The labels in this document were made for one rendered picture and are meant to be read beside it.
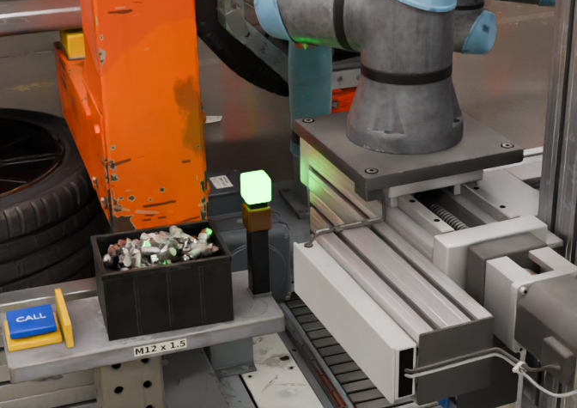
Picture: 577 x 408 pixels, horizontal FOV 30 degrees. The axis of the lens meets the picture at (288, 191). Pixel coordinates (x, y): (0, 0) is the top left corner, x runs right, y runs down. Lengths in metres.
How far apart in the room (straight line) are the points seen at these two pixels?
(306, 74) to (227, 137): 1.54
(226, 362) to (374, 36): 1.08
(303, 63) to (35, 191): 0.57
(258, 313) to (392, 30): 0.60
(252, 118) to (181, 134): 2.06
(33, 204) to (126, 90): 0.40
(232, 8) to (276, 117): 1.65
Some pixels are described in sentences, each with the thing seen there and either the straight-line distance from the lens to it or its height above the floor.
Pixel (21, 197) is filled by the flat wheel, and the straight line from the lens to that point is 2.07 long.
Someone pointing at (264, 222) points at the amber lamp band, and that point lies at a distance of 1.70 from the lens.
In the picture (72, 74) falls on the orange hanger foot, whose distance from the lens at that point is 2.17.
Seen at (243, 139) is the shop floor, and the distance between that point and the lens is 3.64.
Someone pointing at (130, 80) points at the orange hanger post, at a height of 0.80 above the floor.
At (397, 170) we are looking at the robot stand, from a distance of 1.30.
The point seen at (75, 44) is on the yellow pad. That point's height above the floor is 0.71.
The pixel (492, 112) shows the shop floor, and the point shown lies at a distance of 3.90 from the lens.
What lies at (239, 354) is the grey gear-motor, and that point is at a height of 0.11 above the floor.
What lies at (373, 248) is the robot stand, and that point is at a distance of 1.29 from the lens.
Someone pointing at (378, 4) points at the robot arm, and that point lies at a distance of 1.32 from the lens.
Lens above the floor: 1.33
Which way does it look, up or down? 24 degrees down
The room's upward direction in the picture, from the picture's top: 1 degrees counter-clockwise
